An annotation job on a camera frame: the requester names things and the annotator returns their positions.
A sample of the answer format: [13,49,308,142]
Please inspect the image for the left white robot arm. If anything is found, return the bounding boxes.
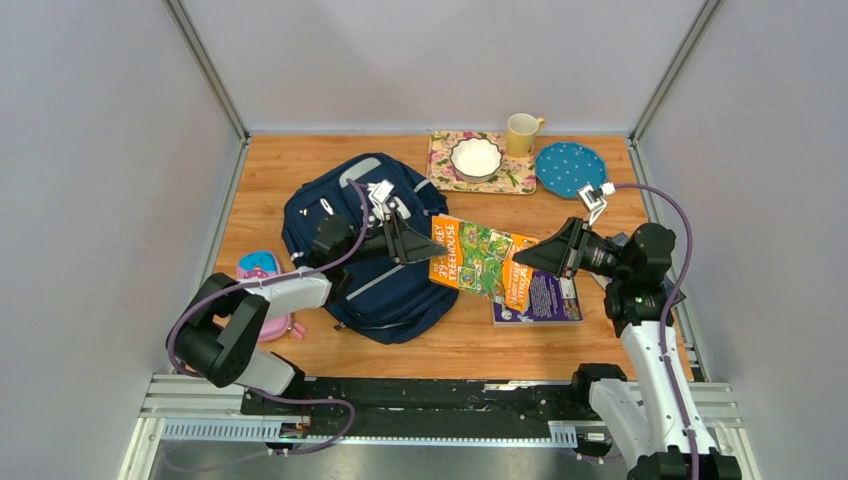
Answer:
[166,213,448,415]

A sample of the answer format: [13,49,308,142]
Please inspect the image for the pink cartoon pencil case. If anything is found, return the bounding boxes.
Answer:
[236,250,307,344]

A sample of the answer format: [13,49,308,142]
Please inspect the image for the yellow mug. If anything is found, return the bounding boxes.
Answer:
[505,113,546,158]

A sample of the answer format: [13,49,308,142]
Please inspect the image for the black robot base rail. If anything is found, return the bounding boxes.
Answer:
[240,377,619,458]

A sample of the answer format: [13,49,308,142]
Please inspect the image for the white scalloped bowl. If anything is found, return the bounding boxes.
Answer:
[449,138,503,183]

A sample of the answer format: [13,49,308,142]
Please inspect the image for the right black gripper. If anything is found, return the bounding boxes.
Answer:
[510,216,629,282]

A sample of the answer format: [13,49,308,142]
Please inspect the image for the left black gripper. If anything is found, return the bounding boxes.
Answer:
[340,211,448,268]

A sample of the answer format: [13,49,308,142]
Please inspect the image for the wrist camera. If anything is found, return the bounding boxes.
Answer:
[367,180,394,220]
[578,182,616,226]

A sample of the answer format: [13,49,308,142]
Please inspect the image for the navy blue school backpack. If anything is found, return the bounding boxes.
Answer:
[281,153,458,344]

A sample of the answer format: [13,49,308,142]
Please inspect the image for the purple illustrated book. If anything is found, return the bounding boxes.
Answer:
[492,271,583,327]

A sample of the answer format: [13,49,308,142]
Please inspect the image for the blue polka dot plate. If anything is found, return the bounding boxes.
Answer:
[535,142,608,199]

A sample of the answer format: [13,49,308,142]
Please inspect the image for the dark blue novel book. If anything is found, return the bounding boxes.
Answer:
[589,232,687,307]

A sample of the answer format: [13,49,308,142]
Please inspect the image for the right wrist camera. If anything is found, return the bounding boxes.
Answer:
[578,182,616,226]

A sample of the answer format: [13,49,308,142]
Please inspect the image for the floral placemat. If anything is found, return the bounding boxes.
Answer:
[426,130,536,195]

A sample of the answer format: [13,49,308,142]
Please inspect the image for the orange treehouse children's book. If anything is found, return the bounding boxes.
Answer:
[429,215,539,312]

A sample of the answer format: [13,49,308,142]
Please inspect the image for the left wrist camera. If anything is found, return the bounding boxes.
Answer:
[367,180,394,220]

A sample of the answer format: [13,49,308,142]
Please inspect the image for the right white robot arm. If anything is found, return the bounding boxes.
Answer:
[513,217,742,479]

